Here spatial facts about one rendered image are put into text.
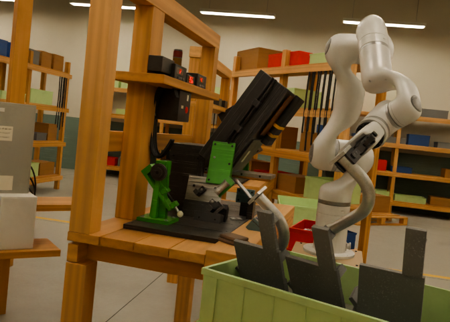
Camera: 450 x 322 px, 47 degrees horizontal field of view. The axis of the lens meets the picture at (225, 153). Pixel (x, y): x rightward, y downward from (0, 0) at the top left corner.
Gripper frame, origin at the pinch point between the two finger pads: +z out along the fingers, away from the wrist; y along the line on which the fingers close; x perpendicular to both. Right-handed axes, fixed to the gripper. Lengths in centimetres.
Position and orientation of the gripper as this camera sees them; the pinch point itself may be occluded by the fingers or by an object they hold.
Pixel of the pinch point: (347, 160)
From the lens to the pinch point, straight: 126.1
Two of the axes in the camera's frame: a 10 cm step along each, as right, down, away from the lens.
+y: 4.9, -5.4, -6.8
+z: -5.5, 4.2, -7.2
